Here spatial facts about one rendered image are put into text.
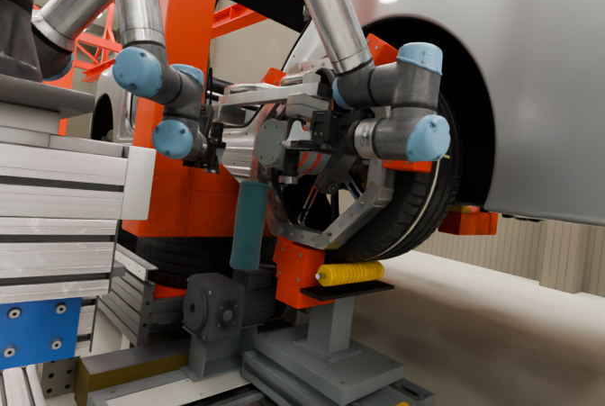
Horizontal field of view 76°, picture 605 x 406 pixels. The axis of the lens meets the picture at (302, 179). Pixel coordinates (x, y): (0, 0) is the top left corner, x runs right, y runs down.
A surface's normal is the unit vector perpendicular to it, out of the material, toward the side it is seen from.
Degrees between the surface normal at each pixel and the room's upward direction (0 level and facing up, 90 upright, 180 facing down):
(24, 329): 90
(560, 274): 90
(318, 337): 90
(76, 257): 90
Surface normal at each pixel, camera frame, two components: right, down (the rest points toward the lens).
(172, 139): -0.04, -0.01
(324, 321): -0.72, -0.10
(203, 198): 0.68, 0.08
